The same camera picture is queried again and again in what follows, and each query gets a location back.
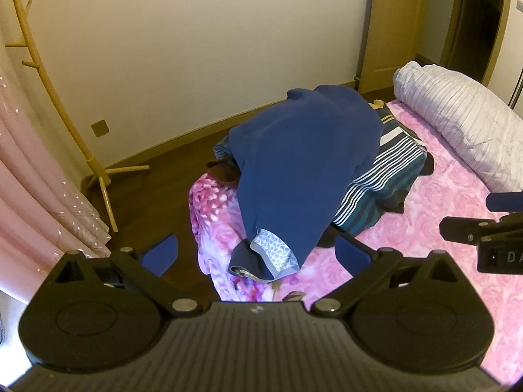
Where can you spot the dark brown garment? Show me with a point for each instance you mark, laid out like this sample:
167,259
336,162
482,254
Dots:
220,171

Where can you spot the pink curtain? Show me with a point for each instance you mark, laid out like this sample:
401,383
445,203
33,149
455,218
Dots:
24,196

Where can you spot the brass wall socket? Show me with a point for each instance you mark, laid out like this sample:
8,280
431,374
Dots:
100,128

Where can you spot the yellow wooden coat rack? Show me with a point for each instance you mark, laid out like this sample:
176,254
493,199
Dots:
53,94

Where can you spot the wooden door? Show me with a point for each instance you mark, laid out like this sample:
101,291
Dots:
392,28

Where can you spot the black garment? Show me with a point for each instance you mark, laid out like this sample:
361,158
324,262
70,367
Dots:
428,163

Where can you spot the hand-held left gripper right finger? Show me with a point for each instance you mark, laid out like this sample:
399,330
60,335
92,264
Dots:
349,253

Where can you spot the blue white striped garment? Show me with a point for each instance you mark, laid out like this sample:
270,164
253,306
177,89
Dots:
380,183

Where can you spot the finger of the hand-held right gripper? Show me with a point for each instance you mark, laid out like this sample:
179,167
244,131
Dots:
461,228
506,202

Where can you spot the navy blue shirt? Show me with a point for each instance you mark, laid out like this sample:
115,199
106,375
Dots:
306,163

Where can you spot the pink floral blanket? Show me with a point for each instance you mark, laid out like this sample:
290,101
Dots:
429,228

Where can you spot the lilac ribbed quilt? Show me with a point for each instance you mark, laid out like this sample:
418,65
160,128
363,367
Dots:
461,110

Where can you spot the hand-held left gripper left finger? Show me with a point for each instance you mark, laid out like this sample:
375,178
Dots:
161,253

